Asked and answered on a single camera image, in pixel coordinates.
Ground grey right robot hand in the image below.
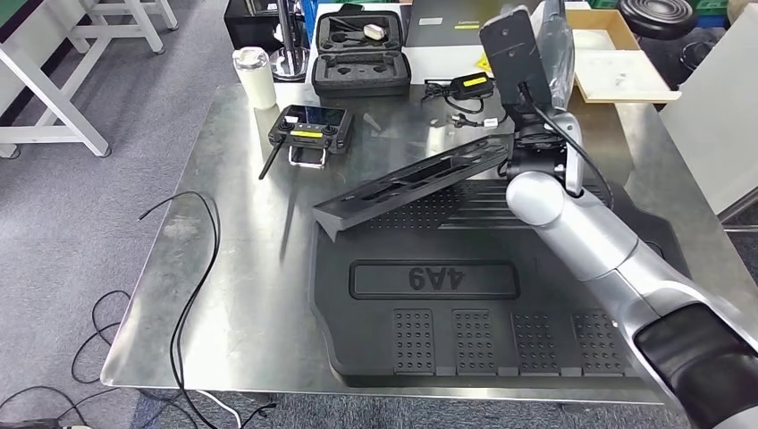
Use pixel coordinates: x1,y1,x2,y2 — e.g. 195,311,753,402
529,0,577,113

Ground long black plastic part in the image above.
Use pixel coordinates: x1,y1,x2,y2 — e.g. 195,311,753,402
312,134,515,241

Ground stainless steel workbench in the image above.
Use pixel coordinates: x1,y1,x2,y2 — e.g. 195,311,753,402
100,80,758,409

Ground brown cardboard box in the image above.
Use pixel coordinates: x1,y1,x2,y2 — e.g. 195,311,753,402
565,8,682,105

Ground black charger with yellow label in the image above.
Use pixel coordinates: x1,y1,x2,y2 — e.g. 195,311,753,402
451,71,496,101

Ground black round stool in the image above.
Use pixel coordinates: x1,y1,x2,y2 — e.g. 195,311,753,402
617,0,720,72

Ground dark grey laptop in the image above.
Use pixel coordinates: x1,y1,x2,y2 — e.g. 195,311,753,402
405,0,541,48

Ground green plastic crate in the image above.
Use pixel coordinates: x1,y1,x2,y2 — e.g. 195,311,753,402
689,0,732,16

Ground white side board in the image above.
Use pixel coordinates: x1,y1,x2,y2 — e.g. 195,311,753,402
659,22,758,215

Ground black foam carrying case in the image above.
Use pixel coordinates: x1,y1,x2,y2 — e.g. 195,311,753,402
310,10,413,99

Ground stainless steel table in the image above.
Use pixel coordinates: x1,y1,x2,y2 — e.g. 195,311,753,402
719,188,758,235

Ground black remote controller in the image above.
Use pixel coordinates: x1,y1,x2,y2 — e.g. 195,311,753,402
257,104,355,181

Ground chrome pole with round base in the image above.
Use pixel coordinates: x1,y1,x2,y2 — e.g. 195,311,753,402
269,0,310,82

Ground white tumbler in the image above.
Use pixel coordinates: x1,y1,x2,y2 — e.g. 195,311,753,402
232,46,278,112

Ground black cabinet box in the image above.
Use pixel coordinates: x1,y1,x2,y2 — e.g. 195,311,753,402
223,0,309,55

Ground large black cover panel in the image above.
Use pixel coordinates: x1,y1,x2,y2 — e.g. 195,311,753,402
307,177,694,389

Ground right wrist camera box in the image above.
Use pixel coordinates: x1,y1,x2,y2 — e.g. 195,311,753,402
478,5,567,176

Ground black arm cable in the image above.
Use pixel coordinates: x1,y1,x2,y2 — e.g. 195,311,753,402
518,81,616,211

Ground black charger cable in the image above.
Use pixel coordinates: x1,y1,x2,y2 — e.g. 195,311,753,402
421,80,511,130

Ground long black cable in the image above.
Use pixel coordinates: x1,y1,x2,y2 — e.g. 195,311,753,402
138,190,278,429

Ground white power cable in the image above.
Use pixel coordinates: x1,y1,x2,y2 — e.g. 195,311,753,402
195,387,244,429

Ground white frame table green top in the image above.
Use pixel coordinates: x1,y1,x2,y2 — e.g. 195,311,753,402
0,0,113,159

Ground black floor cable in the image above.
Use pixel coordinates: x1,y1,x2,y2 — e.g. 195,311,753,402
0,290,134,429

